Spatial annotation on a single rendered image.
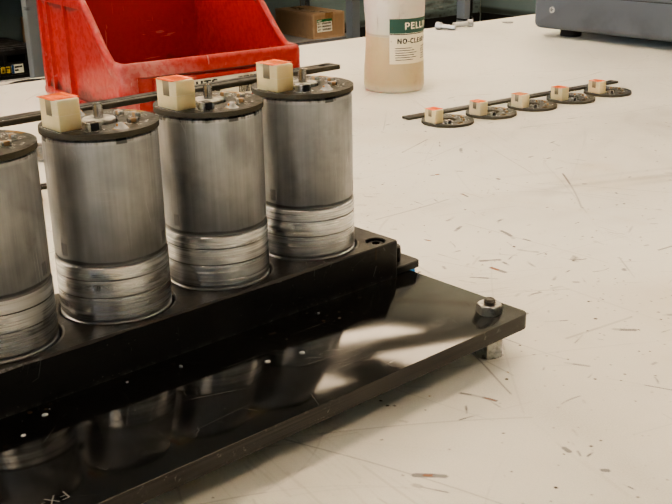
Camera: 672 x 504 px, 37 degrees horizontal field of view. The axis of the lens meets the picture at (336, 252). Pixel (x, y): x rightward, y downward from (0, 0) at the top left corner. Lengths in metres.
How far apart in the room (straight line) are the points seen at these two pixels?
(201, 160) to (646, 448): 0.11
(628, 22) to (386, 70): 0.23
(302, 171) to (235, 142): 0.02
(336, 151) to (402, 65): 0.32
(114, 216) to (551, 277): 0.14
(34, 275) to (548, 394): 0.11
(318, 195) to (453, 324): 0.05
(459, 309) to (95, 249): 0.09
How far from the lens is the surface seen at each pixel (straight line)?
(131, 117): 0.22
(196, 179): 0.23
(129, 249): 0.22
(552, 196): 0.38
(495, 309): 0.24
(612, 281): 0.30
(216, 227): 0.23
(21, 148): 0.20
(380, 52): 0.56
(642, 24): 0.73
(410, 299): 0.25
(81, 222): 0.22
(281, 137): 0.24
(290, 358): 0.22
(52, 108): 0.21
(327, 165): 0.25
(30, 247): 0.21
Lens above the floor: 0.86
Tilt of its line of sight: 20 degrees down
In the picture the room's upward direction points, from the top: 1 degrees counter-clockwise
